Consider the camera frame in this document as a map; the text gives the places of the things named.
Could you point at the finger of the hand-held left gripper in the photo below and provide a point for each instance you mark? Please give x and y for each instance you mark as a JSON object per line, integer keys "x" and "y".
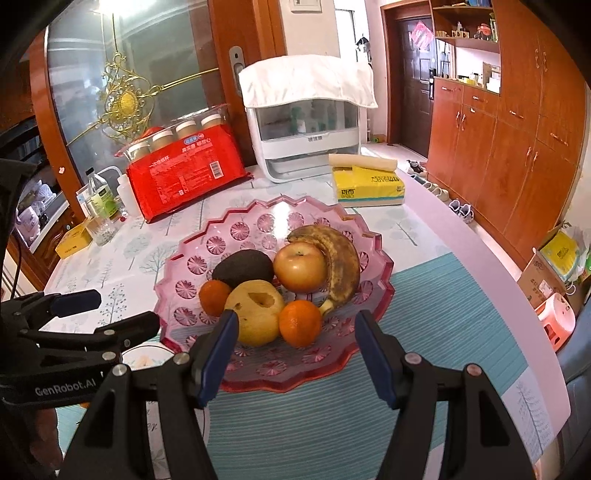
{"x": 74, "y": 302}
{"x": 134, "y": 325}

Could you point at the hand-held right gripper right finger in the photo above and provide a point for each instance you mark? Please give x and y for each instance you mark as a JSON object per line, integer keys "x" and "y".
{"x": 375, "y": 357}

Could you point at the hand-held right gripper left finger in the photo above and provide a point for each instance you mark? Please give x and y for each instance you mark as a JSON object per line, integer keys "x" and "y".
{"x": 217, "y": 360}

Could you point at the yellow pear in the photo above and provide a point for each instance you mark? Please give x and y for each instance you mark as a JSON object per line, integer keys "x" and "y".
{"x": 254, "y": 318}

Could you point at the orange tangerine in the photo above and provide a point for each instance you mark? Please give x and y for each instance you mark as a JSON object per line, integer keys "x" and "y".
{"x": 214, "y": 297}
{"x": 300, "y": 324}

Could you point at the pink glass fruit bowl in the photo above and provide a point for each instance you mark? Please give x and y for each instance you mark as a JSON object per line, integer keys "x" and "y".
{"x": 194, "y": 258}

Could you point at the overripe spotted banana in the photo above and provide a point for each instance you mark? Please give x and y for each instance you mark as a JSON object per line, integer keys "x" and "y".
{"x": 344, "y": 267}

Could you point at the dark avocado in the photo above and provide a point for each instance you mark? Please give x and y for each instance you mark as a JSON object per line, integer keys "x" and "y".
{"x": 242, "y": 267}

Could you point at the reddish brown apple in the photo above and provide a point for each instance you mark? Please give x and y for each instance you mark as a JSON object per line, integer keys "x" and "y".
{"x": 300, "y": 267}

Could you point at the person's left hand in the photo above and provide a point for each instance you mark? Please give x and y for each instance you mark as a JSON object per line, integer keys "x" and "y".
{"x": 44, "y": 438}

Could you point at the yellow flat box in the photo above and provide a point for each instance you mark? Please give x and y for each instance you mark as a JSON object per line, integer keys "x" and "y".
{"x": 74, "y": 240}

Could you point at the teal striped table mat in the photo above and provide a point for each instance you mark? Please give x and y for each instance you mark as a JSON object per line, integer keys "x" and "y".
{"x": 438, "y": 332}

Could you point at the wooden kitchen counter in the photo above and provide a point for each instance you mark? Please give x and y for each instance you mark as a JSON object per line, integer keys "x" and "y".
{"x": 41, "y": 240}

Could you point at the clear drinking glass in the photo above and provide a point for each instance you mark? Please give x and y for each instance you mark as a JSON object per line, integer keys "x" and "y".
{"x": 102, "y": 233}

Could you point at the white carton box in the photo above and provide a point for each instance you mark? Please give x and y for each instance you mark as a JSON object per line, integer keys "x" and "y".
{"x": 83, "y": 203}

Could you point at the glass bottle with green label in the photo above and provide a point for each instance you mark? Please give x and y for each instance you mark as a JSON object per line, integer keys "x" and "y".
{"x": 99, "y": 198}

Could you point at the white squeeze bottle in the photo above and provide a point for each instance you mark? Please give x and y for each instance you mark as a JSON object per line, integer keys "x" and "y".
{"x": 125, "y": 196}

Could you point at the red plastic package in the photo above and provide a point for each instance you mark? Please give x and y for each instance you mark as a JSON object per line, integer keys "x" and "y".
{"x": 184, "y": 180}

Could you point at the yellow tissue pack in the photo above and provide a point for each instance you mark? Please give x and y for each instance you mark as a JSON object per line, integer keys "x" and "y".
{"x": 369, "y": 187}

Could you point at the row of shoes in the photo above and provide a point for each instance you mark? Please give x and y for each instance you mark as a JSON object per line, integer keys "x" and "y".
{"x": 443, "y": 194}

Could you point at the cardboard box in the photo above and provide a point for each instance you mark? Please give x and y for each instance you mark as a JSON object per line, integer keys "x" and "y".
{"x": 538, "y": 277}

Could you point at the clear pack of beige jars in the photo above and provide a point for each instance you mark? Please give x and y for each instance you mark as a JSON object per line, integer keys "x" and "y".
{"x": 159, "y": 138}

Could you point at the pink plastic stool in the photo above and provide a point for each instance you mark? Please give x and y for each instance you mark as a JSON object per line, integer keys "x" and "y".
{"x": 556, "y": 321}

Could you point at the blue chair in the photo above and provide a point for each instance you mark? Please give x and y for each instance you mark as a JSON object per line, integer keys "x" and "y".
{"x": 575, "y": 392}

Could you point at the gold door ornament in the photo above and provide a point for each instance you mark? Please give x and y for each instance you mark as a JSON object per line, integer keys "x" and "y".
{"x": 124, "y": 104}

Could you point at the white countertop appliance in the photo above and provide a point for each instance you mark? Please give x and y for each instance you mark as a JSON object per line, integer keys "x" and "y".
{"x": 304, "y": 152}

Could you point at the dark entrance door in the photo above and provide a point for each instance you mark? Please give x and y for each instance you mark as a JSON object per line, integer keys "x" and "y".
{"x": 415, "y": 101}

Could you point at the frosted glass sliding door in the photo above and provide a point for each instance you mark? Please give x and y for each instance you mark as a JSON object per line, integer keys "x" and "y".
{"x": 184, "y": 46}

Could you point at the white cloth cover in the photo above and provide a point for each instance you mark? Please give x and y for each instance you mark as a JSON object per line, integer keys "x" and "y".
{"x": 309, "y": 78}

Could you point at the red door poster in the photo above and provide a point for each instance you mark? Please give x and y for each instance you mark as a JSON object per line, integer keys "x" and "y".
{"x": 421, "y": 33}

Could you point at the wooden wall cabinet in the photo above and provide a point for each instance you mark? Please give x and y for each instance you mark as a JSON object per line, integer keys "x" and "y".
{"x": 508, "y": 138}

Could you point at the white wall switch panel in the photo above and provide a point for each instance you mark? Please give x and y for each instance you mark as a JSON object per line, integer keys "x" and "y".
{"x": 305, "y": 4}

